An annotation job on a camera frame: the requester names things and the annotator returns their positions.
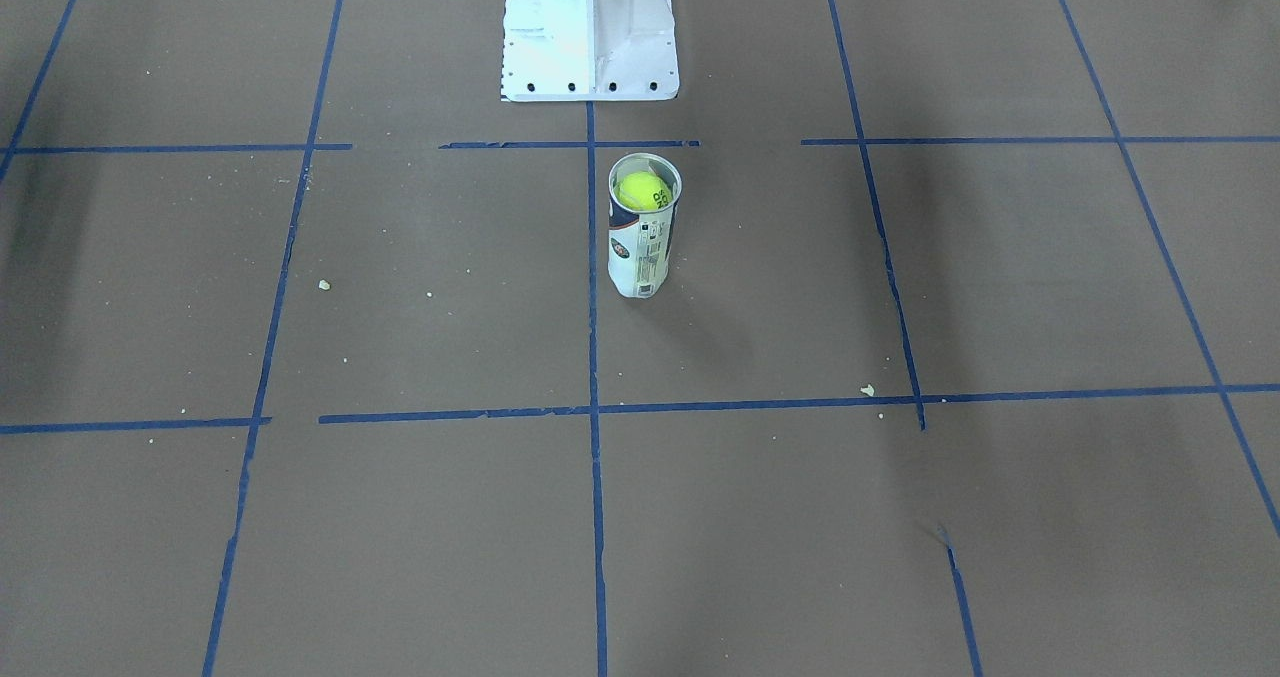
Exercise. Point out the yellow tennis ball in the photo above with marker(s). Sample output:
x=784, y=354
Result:
x=643, y=192

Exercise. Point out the white tennis ball can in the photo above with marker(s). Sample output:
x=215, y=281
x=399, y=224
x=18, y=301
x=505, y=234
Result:
x=639, y=244

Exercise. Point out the brown paper table cover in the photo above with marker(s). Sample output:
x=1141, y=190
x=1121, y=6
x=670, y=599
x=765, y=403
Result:
x=1044, y=230

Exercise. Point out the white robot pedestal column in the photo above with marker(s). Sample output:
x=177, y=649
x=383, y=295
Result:
x=581, y=50

